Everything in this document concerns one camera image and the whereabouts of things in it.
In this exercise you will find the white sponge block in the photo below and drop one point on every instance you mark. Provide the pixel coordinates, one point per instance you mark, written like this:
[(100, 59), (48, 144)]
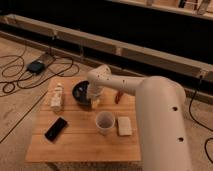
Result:
[(124, 126)]

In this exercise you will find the white plastic bottle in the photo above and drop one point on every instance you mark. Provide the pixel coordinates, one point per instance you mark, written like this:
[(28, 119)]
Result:
[(57, 98)]

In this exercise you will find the red marker pen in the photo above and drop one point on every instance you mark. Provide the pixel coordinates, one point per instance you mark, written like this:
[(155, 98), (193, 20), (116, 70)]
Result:
[(118, 96)]

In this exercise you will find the long wooden beam frame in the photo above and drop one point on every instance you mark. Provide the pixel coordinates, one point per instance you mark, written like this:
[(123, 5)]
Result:
[(154, 58)]

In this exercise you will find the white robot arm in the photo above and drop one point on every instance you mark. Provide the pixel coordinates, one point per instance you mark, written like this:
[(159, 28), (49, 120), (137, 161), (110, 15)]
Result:
[(158, 103)]

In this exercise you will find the translucent plastic cup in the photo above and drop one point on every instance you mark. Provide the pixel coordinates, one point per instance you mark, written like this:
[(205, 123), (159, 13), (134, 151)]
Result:
[(104, 122)]

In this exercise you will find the dark ceramic bowl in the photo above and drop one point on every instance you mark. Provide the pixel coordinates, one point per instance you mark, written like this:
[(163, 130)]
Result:
[(79, 92)]

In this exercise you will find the wooden table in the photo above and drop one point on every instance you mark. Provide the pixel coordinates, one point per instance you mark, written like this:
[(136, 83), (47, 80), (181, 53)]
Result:
[(80, 140)]

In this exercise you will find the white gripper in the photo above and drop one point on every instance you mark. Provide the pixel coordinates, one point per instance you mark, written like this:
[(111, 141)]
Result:
[(94, 92)]

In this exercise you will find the black remote control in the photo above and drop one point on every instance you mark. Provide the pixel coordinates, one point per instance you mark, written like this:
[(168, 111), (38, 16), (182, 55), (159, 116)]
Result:
[(55, 129)]

